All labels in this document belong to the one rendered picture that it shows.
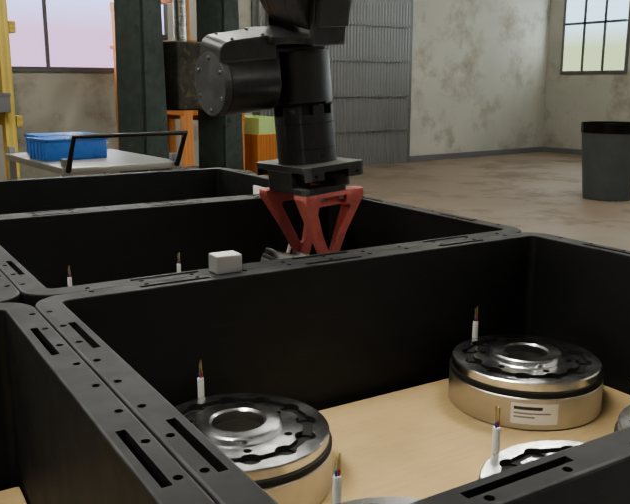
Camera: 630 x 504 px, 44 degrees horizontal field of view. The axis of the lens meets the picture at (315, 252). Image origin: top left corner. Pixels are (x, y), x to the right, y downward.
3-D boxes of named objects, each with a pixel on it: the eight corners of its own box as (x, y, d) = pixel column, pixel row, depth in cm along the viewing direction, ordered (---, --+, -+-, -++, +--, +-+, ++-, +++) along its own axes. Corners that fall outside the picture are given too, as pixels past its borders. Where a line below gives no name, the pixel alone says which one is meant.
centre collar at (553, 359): (527, 342, 57) (527, 334, 57) (577, 363, 53) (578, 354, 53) (474, 353, 55) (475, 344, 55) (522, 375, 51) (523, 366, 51)
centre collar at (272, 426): (258, 405, 46) (258, 395, 46) (298, 437, 42) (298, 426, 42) (180, 422, 44) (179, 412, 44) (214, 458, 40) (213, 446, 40)
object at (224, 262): (233, 267, 51) (233, 249, 51) (242, 271, 50) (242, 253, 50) (208, 270, 50) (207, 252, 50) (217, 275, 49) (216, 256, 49)
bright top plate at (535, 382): (528, 334, 61) (529, 326, 61) (634, 375, 52) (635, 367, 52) (423, 354, 56) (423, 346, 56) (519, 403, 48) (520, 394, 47)
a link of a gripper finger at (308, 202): (311, 275, 72) (302, 175, 70) (274, 262, 78) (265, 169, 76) (370, 261, 76) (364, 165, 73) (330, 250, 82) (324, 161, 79)
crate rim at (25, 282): (334, 210, 90) (334, 189, 89) (529, 258, 65) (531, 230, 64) (-43, 247, 69) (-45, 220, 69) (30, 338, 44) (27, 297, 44)
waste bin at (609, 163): (602, 203, 704) (609, 124, 689) (563, 195, 756) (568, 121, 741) (652, 200, 722) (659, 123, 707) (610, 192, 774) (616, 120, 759)
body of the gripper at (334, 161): (307, 189, 70) (300, 106, 68) (255, 180, 79) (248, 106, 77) (366, 179, 73) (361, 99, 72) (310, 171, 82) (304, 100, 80)
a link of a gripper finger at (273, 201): (298, 271, 74) (290, 173, 72) (263, 258, 80) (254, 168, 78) (357, 257, 77) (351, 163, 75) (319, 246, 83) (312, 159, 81)
